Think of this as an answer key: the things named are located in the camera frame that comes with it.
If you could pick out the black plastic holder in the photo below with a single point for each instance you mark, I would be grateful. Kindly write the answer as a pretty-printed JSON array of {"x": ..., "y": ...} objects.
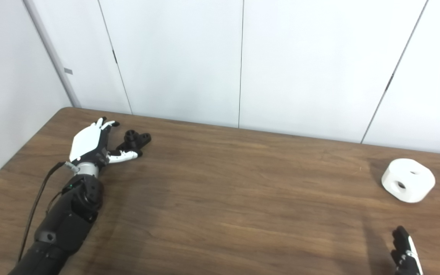
[{"x": 138, "y": 140}]

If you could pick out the round white plastic piece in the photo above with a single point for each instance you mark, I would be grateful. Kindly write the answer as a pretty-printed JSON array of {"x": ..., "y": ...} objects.
[{"x": 414, "y": 183}]

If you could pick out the small grey wall label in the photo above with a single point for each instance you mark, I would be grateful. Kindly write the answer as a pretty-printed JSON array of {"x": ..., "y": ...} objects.
[{"x": 68, "y": 71}]

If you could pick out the grey wall corner pole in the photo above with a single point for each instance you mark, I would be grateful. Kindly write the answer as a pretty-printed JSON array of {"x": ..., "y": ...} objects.
[{"x": 52, "y": 53}]

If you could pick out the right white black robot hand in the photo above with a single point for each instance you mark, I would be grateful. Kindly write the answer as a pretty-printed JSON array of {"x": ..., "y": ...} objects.
[{"x": 405, "y": 259}]

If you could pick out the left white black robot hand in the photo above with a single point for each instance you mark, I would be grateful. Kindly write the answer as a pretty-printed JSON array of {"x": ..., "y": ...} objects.
[{"x": 86, "y": 143}]

